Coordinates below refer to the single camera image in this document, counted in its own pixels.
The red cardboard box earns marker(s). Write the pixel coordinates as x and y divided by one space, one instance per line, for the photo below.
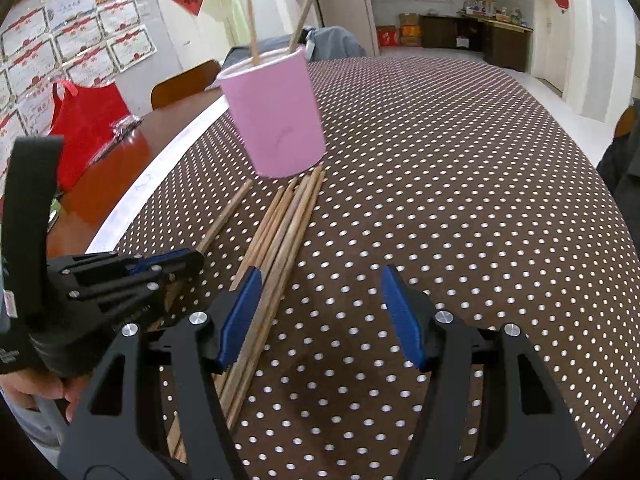
387 36

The wall of award certificates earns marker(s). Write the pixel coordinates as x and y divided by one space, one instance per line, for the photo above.
65 40

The brown wooden chair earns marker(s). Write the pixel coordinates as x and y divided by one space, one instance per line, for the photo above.
182 85

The clutter on desk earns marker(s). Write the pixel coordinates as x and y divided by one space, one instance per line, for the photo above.
487 7

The long wooden chopstick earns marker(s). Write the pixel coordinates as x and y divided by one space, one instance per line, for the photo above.
305 10
252 30
227 215

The dark wooden desk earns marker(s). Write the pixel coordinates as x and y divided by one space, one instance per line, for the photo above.
480 40

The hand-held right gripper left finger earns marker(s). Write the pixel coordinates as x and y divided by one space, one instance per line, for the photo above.
242 320

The clear plastic packet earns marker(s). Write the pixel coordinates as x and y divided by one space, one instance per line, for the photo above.
125 127

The bunch of wooden chopsticks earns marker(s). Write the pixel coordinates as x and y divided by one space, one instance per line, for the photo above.
285 240

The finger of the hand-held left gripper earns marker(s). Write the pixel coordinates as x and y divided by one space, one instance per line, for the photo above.
130 300
165 262

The red gift bag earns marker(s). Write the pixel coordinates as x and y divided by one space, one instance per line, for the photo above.
92 130

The white door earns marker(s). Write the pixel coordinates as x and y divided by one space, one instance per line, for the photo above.
555 30

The brown polka dot tablecloth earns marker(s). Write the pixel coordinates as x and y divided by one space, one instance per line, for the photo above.
450 185

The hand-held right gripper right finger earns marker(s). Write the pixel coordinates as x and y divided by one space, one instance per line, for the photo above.
400 315

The grey jacket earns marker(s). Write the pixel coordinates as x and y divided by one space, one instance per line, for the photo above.
335 45

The orange cardboard box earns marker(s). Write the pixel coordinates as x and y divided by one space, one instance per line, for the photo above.
410 30

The pink paper cup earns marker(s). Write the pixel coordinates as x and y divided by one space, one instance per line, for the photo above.
275 115

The person's left hand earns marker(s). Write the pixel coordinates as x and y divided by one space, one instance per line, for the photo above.
45 390

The green curtain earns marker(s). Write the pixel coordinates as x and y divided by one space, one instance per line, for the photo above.
225 5

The dark jacket on chair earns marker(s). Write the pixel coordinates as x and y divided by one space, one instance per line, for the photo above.
622 175

